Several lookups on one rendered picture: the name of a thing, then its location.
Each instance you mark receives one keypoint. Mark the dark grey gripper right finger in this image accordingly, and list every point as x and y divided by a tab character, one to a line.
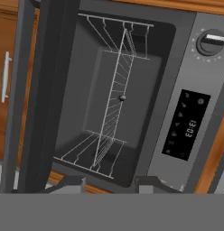
145	182

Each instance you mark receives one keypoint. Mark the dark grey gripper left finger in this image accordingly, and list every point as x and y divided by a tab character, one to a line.
75	182

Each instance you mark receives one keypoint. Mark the dark grey oven door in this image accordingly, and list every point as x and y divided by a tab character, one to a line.
47	90

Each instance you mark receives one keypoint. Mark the grey built-in oven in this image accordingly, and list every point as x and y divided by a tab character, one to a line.
189	75

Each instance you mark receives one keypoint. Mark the black round oven knob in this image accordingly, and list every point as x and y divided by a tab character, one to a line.
211	42

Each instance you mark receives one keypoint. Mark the small dark round stud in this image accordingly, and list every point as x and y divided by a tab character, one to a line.
122	97

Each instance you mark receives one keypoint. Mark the brown wooden cupboard door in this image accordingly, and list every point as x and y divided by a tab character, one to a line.
2	120

